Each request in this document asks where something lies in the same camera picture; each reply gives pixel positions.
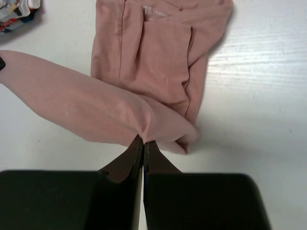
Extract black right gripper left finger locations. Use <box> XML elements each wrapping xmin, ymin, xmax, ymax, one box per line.
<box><xmin>0</xmin><ymin>137</ymin><xmax>143</xmax><ymax>230</ymax></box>

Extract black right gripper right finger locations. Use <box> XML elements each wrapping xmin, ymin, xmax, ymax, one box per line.
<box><xmin>143</xmin><ymin>141</ymin><xmax>271</xmax><ymax>230</ymax></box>

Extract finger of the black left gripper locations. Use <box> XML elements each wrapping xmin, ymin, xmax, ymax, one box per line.
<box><xmin>0</xmin><ymin>57</ymin><xmax>6</xmax><ymax>71</ymax></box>

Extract white printed t shirt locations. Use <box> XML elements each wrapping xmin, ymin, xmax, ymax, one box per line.
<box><xmin>0</xmin><ymin>0</ymin><xmax>44</xmax><ymax>46</ymax></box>

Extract pink t shirt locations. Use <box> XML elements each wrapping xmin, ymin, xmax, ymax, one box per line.
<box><xmin>0</xmin><ymin>0</ymin><xmax>233</xmax><ymax>153</ymax></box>

